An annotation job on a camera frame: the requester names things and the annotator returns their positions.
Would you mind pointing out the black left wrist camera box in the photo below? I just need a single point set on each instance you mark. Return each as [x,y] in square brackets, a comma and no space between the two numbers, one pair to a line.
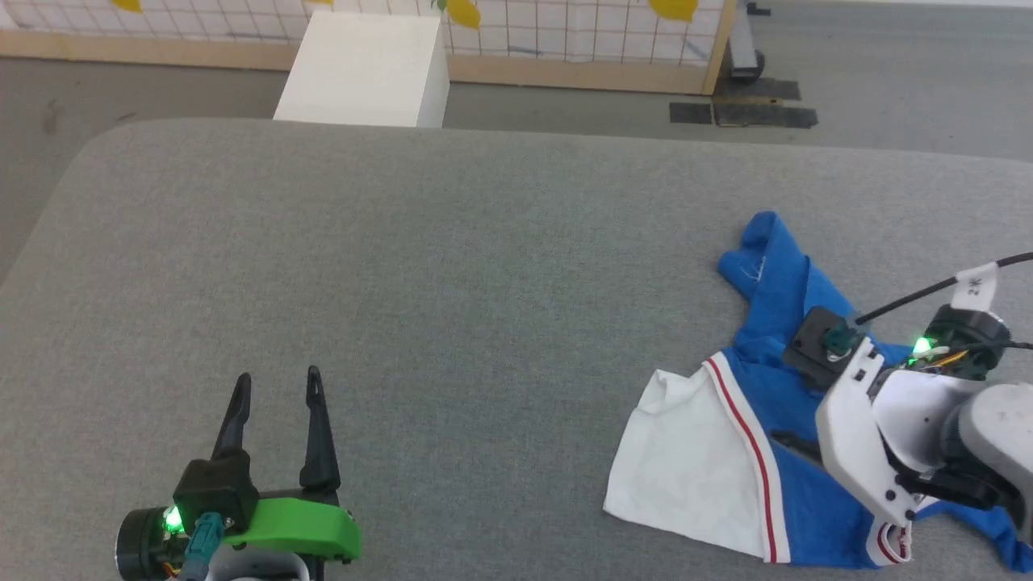
[214,488]

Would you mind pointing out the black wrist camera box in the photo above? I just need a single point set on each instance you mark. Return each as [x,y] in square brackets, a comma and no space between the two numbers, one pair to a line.
[214,488]
[811,347]

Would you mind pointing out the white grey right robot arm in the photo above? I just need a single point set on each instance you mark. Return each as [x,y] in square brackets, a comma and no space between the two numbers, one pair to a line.
[1001,428]

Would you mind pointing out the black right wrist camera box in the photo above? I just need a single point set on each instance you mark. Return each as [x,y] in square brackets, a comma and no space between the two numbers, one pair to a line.
[811,347]

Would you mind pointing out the grey metal stand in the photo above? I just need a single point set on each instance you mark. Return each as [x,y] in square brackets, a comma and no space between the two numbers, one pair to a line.
[746,56]

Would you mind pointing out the lemon print grid panel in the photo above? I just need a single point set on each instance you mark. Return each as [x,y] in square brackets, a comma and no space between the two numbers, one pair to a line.
[202,20]

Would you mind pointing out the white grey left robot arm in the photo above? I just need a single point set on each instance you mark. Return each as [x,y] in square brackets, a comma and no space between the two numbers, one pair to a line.
[258,570]

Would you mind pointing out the white box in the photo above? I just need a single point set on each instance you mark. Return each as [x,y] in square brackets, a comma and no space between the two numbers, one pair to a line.
[363,73]

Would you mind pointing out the blue shirt with white trim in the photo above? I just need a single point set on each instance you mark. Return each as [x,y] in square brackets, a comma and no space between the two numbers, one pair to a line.
[775,282]

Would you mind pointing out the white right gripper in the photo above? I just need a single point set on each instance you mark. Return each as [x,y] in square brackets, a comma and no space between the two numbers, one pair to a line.
[855,428]

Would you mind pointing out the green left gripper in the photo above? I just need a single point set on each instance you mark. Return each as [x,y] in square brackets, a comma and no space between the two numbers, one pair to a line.
[299,528]

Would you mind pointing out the black floor tape patch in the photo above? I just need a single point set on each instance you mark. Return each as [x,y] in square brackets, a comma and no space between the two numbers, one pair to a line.
[767,116]
[691,113]
[757,89]

